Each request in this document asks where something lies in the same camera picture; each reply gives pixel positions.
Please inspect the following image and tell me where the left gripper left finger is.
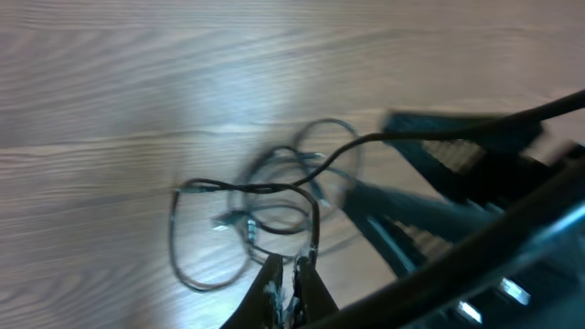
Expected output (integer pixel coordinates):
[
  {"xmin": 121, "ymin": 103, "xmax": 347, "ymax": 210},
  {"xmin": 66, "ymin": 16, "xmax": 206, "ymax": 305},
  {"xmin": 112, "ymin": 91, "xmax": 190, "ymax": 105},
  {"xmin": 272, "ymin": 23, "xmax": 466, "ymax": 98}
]
[{"xmin": 221, "ymin": 254, "xmax": 283, "ymax": 329}]

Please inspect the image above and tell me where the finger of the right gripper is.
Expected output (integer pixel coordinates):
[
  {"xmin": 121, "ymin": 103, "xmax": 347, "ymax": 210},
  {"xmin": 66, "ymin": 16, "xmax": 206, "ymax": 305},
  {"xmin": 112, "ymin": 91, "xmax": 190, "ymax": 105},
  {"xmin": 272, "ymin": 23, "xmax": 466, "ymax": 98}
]
[{"xmin": 341, "ymin": 182, "xmax": 494, "ymax": 279}]

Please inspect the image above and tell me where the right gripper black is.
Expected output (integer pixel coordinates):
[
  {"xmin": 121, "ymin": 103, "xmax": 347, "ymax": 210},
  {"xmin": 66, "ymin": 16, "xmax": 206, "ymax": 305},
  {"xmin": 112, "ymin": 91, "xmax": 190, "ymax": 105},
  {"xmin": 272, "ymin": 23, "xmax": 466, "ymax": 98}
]
[{"xmin": 382, "ymin": 111, "xmax": 584, "ymax": 328}]

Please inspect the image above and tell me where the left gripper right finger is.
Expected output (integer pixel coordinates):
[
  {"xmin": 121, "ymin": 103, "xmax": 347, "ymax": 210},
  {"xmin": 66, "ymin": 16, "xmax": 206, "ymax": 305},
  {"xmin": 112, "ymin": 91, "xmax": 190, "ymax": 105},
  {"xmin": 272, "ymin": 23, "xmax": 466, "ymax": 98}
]
[{"xmin": 292, "ymin": 257, "xmax": 339, "ymax": 328}]

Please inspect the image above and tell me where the thick black USB cable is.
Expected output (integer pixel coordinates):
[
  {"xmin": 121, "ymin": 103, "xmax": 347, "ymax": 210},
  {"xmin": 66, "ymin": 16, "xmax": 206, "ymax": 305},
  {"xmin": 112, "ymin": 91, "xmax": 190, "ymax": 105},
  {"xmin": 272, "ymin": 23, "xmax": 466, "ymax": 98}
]
[{"xmin": 175, "ymin": 89, "xmax": 585, "ymax": 266}]

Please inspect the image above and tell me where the thin black USB cable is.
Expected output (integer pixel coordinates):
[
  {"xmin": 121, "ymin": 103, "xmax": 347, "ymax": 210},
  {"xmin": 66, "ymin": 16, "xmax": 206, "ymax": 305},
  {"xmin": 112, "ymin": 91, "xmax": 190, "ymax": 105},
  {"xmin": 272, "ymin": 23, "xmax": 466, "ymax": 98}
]
[{"xmin": 212, "ymin": 117, "xmax": 362, "ymax": 266}]

